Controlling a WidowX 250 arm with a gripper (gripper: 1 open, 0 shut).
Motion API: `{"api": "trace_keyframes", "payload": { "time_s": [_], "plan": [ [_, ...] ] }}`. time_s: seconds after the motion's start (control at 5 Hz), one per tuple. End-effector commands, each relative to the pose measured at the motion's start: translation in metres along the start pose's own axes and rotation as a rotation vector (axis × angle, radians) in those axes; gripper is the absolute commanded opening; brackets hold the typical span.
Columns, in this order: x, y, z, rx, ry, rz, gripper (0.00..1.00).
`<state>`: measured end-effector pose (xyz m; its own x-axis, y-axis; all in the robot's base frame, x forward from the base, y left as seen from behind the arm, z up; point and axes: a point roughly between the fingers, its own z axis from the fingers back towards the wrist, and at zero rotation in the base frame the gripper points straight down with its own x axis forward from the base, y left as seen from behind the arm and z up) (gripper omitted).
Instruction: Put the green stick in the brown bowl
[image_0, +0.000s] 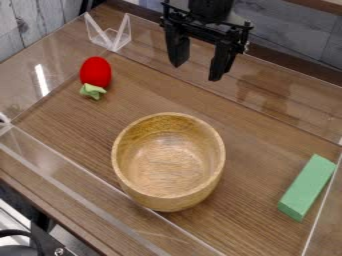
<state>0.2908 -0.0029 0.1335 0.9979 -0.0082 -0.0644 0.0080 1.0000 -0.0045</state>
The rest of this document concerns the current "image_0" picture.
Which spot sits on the black metal mount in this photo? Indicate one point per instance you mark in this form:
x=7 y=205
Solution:
x=50 y=246

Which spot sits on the clear acrylic tray wall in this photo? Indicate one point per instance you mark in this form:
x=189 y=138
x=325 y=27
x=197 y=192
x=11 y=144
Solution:
x=89 y=206

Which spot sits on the wooden brown bowl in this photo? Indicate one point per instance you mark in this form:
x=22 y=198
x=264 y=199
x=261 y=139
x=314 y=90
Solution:
x=169 y=157

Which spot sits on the clear acrylic corner bracket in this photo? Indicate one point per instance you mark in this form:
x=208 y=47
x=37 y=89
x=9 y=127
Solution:
x=110 y=39

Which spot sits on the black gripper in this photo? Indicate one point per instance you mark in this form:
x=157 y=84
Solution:
x=210 y=21

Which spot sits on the green rectangular block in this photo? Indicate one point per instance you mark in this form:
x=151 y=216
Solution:
x=306 y=187

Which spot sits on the red plush strawberry toy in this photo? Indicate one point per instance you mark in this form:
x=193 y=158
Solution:
x=95 y=77

